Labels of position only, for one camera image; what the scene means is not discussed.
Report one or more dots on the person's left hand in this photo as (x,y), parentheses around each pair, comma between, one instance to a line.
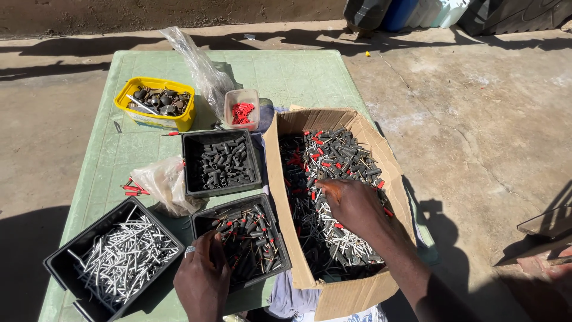
(201,281)

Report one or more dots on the person's right hand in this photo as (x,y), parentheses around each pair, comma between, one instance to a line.
(357,208)

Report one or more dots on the person's right fingers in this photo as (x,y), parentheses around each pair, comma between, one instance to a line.
(333,196)

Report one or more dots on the person's left fingers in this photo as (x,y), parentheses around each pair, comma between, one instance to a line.
(203,250)

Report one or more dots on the black tray with mixed plugs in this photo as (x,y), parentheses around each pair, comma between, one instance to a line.
(197,220)

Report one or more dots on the heap of mixed plug parts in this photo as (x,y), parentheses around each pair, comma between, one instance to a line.
(330,152)

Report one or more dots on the heap of black red plugs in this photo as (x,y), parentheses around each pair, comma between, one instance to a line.
(250,241)

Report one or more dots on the brown cardboard box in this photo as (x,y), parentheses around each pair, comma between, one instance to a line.
(286,214)

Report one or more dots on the crumpled clear plastic bag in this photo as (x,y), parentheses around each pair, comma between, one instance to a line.
(165,183)

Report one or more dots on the heap of silver metal pins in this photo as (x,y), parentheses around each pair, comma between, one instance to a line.
(125,255)

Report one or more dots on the heap of black plastic sleeves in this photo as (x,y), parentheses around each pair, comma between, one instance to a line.
(223,163)

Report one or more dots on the black tray with sleeves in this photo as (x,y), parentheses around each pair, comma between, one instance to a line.
(190,147)

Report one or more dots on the red-tipped thin pin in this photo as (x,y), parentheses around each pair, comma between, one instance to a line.
(172,133)

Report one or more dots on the heap of red plastic caps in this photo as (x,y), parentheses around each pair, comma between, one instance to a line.
(241,112)

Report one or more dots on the yellow plastic tub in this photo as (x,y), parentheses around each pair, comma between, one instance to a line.
(187,117)

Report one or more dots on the small clear plastic container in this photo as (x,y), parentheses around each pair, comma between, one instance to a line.
(243,95)

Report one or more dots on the black tray with silver pins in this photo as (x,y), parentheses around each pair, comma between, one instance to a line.
(67,264)

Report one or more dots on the small black clip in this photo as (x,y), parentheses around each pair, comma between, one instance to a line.
(117,127)

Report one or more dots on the heap of metal fittings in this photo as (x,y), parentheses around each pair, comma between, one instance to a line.
(167,102)

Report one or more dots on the silver metal rod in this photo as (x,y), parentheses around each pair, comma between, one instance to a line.
(141,104)

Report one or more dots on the tall clear plastic bag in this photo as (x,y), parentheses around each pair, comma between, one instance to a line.
(205,74)

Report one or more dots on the small grey litter scrap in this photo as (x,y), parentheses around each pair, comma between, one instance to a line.
(249,36)

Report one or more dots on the dark plastic barrel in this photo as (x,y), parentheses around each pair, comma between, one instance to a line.
(364,13)

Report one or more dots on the blue jerrycan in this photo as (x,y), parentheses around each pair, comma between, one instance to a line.
(397,13)

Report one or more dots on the row of white jerrycans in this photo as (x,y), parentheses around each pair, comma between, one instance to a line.
(440,11)

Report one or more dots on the wooden plank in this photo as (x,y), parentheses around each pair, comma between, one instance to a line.
(547,223)

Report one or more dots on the black tyre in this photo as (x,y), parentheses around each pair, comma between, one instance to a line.
(514,15)

